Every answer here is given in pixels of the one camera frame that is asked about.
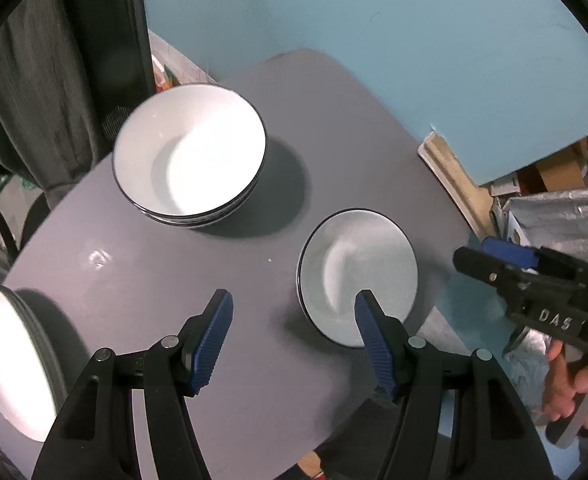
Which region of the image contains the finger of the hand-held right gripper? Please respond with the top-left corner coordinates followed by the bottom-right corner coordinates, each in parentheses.
top-left (453, 246), bottom-right (535, 311)
top-left (481, 236), bottom-right (587, 283)

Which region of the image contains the wooden trim strip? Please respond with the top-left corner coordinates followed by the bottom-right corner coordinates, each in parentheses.
top-left (418, 132), bottom-right (501, 242)

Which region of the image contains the black mesh office chair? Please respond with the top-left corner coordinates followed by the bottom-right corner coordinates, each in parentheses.
top-left (0, 0), bottom-right (155, 261)

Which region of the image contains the dark grey fleece jacket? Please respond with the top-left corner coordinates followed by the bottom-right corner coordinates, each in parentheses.
top-left (0, 0), bottom-right (102, 198)

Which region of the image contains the brown cardboard box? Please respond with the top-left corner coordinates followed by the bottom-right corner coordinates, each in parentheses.
top-left (516, 135), bottom-right (588, 196)

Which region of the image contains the silver foil bag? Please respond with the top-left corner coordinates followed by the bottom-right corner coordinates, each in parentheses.
top-left (494, 185), bottom-right (588, 428)

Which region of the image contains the plastic bag with orange packet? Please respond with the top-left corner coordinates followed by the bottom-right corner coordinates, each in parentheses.
top-left (150, 52), bottom-right (175, 95)

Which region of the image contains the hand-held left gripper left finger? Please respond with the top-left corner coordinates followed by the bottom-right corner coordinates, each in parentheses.
top-left (31, 289), bottom-right (235, 480)

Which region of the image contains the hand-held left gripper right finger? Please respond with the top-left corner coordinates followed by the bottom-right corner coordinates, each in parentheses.
top-left (354, 290), bottom-right (555, 480)

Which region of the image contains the ribbed white black-rimmed bowl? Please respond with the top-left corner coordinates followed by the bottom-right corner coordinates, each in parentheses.
top-left (112, 84), bottom-right (268, 220)

